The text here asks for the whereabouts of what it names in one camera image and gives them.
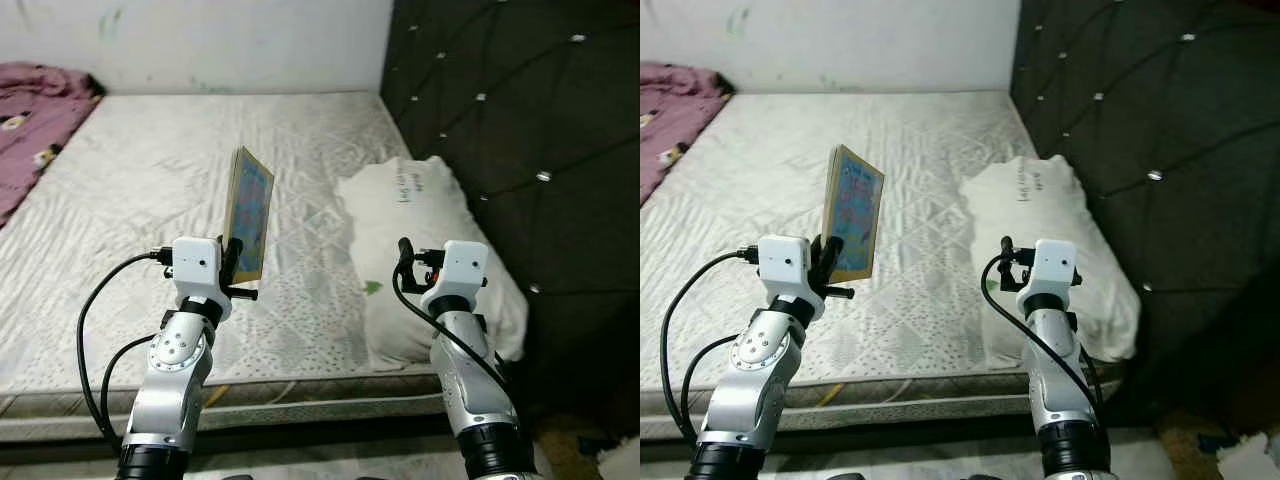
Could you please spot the black tufted headboard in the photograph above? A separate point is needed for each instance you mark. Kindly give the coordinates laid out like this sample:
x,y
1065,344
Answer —
x,y
520,100
1160,100

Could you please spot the brown floor mat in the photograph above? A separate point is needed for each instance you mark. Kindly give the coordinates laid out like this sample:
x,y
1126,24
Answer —
x,y
565,455
1190,455

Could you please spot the pink cartoon print blanket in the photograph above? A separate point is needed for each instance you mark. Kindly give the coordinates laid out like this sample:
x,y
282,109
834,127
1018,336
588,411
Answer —
x,y
30,110
670,110

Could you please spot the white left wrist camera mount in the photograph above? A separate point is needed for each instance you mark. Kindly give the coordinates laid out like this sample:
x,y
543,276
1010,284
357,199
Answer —
x,y
198,265
785,265

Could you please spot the grey quilted mattress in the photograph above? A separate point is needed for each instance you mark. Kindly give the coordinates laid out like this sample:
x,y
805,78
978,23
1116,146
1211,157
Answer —
x,y
770,180
150,180

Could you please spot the white crumpled cloth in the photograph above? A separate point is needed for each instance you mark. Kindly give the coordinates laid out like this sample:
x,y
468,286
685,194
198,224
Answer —
x,y
1250,460
622,462

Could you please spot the colourful children's book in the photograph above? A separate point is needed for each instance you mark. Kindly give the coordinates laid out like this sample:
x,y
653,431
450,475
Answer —
x,y
252,210
858,210

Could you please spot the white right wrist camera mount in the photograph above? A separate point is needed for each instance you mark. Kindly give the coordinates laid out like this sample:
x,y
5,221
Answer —
x,y
1057,265
462,268

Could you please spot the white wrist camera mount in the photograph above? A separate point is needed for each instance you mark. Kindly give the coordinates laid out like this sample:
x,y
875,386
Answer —
x,y
198,265
1057,265
785,265
462,268

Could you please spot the white pillow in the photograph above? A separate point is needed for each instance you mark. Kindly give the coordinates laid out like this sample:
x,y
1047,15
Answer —
x,y
410,220
1040,210

